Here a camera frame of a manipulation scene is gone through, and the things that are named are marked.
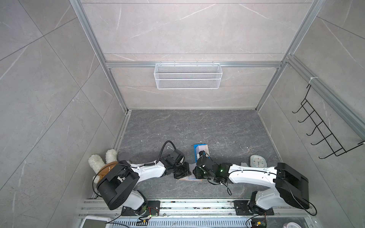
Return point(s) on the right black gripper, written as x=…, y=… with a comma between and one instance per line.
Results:
x=197, y=172

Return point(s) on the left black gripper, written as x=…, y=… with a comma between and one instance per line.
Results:
x=187, y=171

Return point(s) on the tan leather card holder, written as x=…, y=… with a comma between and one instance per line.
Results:
x=190, y=178

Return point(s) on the blue plastic card tray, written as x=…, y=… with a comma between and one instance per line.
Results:
x=198, y=155

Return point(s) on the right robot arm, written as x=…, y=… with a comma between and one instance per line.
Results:
x=285, y=185

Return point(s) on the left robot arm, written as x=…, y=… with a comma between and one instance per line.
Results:
x=118, y=179

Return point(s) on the small blue grey toy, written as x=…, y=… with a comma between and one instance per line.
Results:
x=243, y=164

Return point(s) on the white round alarm clock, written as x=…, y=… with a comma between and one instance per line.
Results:
x=257, y=161

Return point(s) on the white teddy bear brown shirt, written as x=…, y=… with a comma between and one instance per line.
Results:
x=100, y=167

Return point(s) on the white tablet device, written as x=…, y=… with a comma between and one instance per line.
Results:
x=96, y=222

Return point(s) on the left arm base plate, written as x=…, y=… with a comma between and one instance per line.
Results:
x=149, y=208

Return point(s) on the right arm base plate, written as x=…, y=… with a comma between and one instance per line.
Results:
x=243, y=208

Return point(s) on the white wire mesh basket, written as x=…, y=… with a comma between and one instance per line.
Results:
x=188, y=76

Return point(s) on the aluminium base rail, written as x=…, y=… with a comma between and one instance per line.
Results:
x=171, y=207

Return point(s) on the black wire hook rack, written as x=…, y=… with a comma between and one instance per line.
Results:
x=320, y=126

